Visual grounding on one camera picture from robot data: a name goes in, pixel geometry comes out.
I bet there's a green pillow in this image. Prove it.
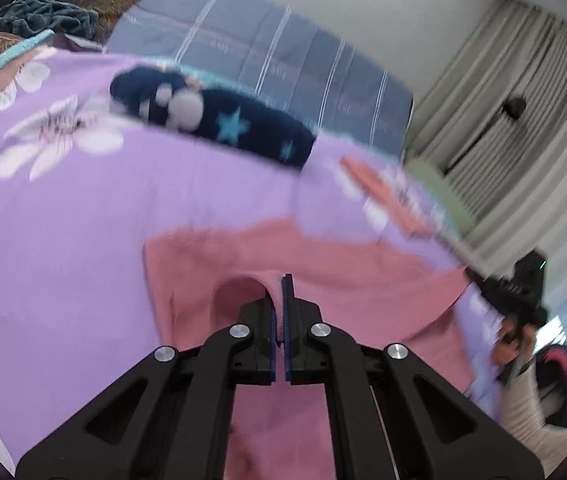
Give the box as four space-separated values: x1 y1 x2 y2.
406 157 477 233

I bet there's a grey plaid pillow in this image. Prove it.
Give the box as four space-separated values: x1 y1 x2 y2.
106 0 414 161

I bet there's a dark teal fleece blanket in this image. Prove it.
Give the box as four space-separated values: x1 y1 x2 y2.
0 0 99 43

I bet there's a person's right hand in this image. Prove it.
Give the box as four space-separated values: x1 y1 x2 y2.
493 324 535 368

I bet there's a black and pink backpack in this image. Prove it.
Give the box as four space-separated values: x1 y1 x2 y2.
533 344 567 428

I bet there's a beige pleated curtain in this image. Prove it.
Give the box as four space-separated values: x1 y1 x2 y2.
403 0 567 321

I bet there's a pink long-sleeve shirt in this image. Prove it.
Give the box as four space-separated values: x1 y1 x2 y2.
143 217 479 480

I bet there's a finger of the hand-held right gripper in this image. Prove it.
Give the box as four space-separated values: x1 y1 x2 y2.
465 266 501 302

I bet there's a person's right forearm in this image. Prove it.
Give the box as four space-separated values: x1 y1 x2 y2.
501 365 567 466

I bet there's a purple floral bedsheet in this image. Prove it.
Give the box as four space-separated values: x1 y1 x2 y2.
0 32 504 476

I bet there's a navy star-print fleece garment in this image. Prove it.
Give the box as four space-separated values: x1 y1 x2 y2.
109 66 317 168

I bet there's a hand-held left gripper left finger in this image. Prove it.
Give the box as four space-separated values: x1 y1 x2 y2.
16 294 279 480

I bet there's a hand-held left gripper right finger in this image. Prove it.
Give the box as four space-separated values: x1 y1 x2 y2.
281 274 547 480

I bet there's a black floor lamp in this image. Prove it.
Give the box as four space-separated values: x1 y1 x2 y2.
443 96 528 173

